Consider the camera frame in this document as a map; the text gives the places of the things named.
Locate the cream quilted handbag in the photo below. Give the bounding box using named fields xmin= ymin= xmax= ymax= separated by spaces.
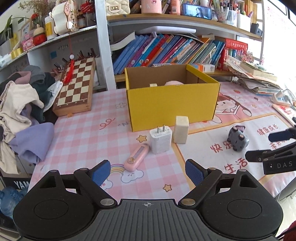
xmin=105 ymin=0 xmax=130 ymax=16

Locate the white wooden toy car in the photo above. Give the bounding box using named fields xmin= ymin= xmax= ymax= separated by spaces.
xmin=49 ymin=0 xmax=79 ymax=35

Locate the pile of clothes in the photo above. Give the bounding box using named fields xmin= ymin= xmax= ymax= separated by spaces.
xmin=1 ymin=65 xmax=63 ymax=175

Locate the pink checkered table mat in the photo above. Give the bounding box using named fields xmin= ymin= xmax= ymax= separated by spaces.
xmin=30 ymin=83 xmax=295 ymax=200

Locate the pink cup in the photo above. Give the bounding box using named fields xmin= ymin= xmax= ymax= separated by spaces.
xmin=141 ymin=0 xmax=162 ymax=14

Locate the blue water bottle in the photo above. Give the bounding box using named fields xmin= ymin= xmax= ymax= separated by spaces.
xmin=0 ymin=187 xmax=28 ymax=219

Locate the grey toy truck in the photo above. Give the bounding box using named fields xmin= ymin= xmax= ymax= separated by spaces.
xmin=227 ymin=125 xmax=249 ymax=152

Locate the cream watch with strap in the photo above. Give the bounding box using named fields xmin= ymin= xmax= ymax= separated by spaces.
xmin=149 ymin=83 xmax=158 ymax=87

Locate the red dictionary book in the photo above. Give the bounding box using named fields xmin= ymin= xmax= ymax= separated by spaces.
xmin=217 ymin=38 xmax=248 ymax=71

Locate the stack of papers and books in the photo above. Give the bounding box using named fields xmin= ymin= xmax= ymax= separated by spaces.
xmin=224 ymin=56 xmax=281 ymax=95

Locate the white power strip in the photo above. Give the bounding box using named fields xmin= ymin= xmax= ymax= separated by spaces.
xmin=271 ymin=89 xmax=295 ymax=107

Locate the cream eraser block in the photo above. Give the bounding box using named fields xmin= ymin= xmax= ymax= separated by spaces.
xmin=173 ymin=115 xmax=189 ymax=144

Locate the pink plush pig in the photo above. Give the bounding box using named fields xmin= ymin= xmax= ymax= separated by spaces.
xmin=165 ymin=80 xmax=183 ymax=86

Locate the smartphone on shelf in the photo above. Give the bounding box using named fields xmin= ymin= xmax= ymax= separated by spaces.
xmin=182 ymin=4 xmax=212 ymax=20

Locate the wooden chess board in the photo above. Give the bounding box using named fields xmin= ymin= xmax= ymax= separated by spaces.
xmin=53 ymin=57 xmax=95 ymax=117

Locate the white plug adapter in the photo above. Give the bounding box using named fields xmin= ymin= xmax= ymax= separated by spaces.
xmin=149 ymin=126 xmax=173 ymax=155

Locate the red white doll figure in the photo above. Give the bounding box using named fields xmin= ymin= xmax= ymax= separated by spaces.
xmin=33 ymin=24 xmax=47 ymax=46

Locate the yellow cardboard box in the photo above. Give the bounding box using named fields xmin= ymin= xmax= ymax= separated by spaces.
xmin=125 ymin=65 xmax=220 ymax=132

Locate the orange white medicine box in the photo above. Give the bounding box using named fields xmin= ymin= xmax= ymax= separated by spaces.
xmin=191 ymin=63 xmax=215 ymax=73

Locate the row of leaning books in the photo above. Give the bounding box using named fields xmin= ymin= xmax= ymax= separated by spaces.
xmin=111 ymin=33 xmax=224 ymax=75

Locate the white bookshelf frame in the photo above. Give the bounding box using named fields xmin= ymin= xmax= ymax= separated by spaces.
xmin=1 ymin=1 xmax=262 ymax=90

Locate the red tassel ornament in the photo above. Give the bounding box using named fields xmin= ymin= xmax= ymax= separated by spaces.
xmin=63 ymin=54 xmax=75 ymax=85

